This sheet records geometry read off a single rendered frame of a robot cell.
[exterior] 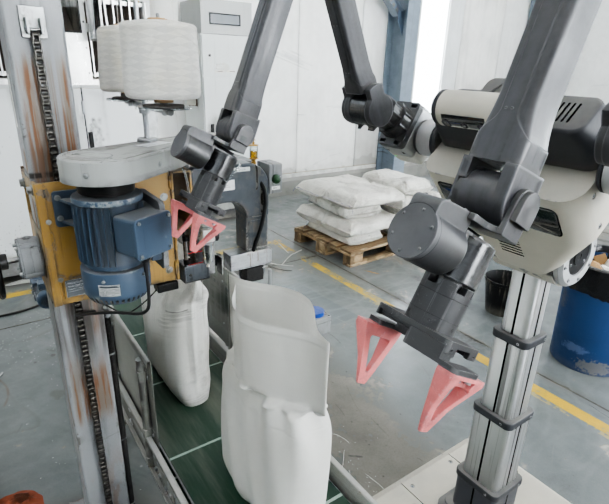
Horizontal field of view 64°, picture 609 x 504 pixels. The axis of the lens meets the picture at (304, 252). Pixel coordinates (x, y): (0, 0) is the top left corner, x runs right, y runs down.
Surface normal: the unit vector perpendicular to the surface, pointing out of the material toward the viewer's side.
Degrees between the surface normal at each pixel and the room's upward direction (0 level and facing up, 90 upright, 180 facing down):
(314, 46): 90
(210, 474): 0
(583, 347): 93
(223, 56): 90
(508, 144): 69
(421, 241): 60
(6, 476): 0
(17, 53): 90
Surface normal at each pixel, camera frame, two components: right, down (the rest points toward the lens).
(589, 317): -0.71, 0.28
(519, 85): -0.76, -0.17
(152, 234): 0.86, 0.21
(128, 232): -0.51, 0.29
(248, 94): 0.59, 0.09
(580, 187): -0.51, -0.59
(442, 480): 0.03, -0.93
